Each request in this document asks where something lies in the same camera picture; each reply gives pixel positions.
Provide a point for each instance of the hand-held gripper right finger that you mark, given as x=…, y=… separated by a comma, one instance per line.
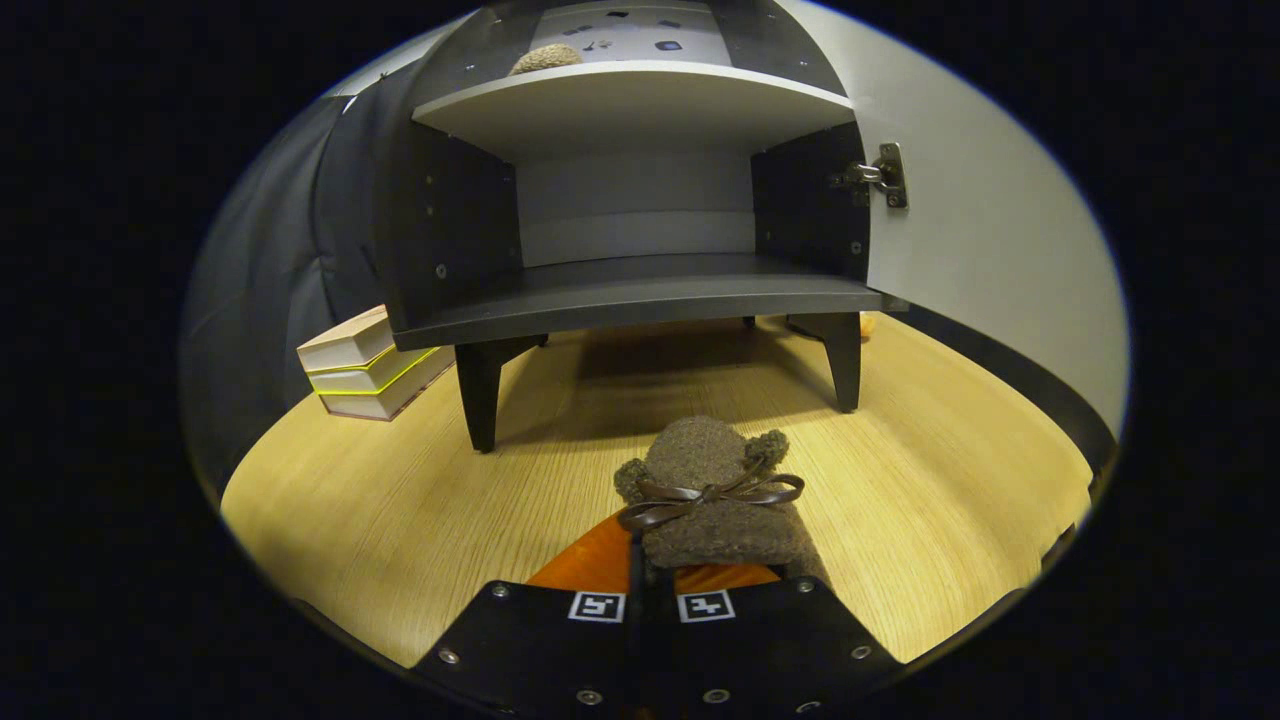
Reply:
x=760, y=640

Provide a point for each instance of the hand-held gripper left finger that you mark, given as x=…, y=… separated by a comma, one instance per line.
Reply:
x=530, y=640

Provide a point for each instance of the brown fuzzy shoe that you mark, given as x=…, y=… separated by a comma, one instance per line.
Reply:
x=545, y=58
x=710, y=540

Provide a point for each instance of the dark grey shoe cabinet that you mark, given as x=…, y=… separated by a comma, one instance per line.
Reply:
x=640, y=295

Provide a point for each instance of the beige shoe cabinet door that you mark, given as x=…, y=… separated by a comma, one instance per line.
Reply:
x=980, y=230

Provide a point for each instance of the metal door hinge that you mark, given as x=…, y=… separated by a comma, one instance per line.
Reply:
x=885, y=175

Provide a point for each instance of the black backdrop cloth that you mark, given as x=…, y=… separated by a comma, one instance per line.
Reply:
x=260, y=260

